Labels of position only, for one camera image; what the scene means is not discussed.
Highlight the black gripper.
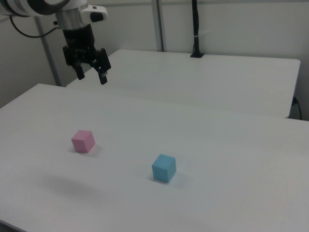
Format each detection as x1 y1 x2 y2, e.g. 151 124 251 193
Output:
61 23 112 86

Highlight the blue cube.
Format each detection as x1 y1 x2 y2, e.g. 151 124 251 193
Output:
151 153 177 184

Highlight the pink cube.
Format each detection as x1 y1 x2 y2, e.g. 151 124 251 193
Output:
70 130 96 154

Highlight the grey wall frame post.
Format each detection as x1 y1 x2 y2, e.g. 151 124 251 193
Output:
33 16 61 87
151 0 168 52

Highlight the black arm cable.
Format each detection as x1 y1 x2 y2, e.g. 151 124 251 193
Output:
9 14 61 39

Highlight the black camera stand pole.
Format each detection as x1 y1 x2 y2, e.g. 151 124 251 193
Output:
190 0 205 58

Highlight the black wall power cable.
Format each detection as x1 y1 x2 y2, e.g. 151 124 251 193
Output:
292 96 303 120

